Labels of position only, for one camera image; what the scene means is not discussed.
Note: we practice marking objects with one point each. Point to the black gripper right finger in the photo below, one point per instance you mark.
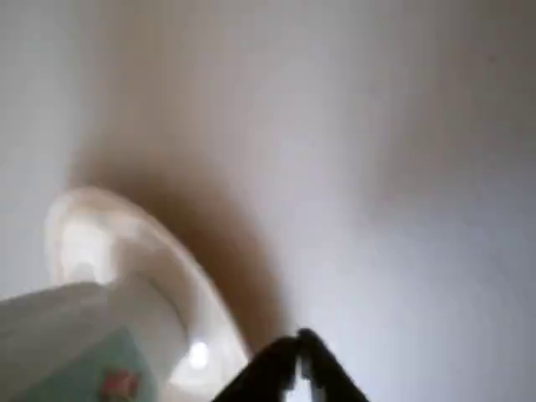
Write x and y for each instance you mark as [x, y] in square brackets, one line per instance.
[326, 377]

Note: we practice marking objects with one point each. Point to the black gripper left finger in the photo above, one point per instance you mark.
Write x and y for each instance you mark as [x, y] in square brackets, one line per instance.
[264, 372]

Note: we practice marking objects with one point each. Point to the light blue floral ceramic cup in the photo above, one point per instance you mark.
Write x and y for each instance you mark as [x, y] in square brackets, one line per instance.
[63, 335]

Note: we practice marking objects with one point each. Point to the white plate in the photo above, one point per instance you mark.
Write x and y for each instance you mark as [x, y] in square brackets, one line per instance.
[176, 268]

